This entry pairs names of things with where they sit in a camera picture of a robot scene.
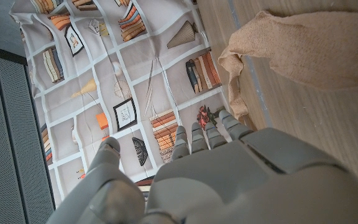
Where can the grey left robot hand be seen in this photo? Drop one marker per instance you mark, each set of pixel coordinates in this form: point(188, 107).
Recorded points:
point(228, 183)

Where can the tan nylon stocking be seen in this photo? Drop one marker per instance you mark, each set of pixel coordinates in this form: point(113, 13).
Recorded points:
point(306, 53)

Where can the printed bookshelf backdrop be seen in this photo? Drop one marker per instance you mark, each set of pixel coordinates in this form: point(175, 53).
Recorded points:
point(110, 71)

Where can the dark perforated partition panel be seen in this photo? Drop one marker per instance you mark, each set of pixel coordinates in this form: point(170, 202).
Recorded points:
point(5, 140)

